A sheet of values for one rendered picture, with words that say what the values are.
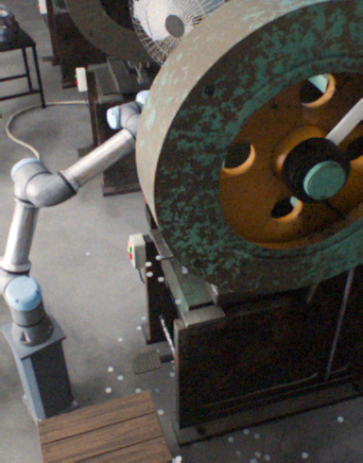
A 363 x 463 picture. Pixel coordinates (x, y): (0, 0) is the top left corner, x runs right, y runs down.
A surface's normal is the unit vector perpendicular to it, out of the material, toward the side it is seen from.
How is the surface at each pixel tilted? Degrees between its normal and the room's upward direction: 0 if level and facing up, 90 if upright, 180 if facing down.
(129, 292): 0
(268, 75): 90
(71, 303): 0
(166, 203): 90
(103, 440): 0
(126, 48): 90
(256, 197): 90
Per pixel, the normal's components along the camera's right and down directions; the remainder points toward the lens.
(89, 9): 0.25, 0.58
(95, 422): -0.01, -0.79
